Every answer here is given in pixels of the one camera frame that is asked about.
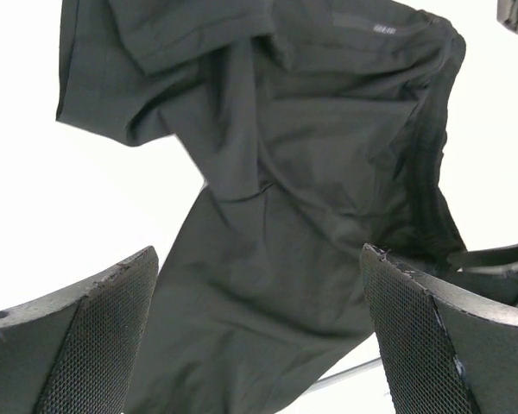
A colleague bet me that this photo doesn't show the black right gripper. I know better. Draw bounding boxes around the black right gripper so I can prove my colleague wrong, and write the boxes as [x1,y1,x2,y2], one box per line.
[446,244,518,308]

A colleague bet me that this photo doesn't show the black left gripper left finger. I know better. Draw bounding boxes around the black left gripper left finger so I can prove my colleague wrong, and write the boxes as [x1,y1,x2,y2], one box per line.
[0,246,159,414]

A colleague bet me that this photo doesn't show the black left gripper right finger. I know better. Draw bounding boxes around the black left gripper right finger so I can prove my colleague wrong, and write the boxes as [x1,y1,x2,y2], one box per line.
[360,245,518,413]

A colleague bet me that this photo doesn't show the black shorts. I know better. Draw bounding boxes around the black shorts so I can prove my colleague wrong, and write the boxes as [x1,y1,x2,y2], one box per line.
[56,1,466,413]

